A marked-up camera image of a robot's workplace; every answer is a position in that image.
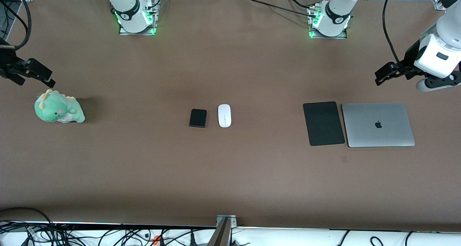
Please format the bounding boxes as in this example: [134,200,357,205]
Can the black looped floor cable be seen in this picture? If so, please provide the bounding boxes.
[0,207,55,246]

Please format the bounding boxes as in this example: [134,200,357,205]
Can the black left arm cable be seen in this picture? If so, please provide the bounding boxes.
[382,0,406,67]

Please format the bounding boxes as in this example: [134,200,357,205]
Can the short black table cable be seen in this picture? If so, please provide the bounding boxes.
[287,0,314,9]

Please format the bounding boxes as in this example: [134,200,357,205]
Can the white computer mouse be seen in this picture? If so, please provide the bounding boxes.
[218,104,232,128]

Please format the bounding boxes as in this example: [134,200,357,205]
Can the green dinosaur plush toy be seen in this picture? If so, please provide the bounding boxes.
[34,89,86,124]

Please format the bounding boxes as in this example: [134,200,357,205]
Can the aluminium camera mount post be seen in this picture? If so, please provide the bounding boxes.
[207,214,238,246]

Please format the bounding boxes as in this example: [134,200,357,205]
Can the black phone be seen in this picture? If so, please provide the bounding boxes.
[189,109,208,128]

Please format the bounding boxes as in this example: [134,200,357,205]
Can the long black table cable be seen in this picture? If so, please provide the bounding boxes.
[250,0,318,19]

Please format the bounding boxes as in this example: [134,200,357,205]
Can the black mouse pad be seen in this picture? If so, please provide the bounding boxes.
[303,101,345,146]

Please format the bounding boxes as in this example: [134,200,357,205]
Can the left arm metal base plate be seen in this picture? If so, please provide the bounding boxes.
[309,26,348,40]

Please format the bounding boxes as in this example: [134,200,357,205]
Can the silver laptop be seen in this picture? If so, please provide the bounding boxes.
[341,102,416,148]

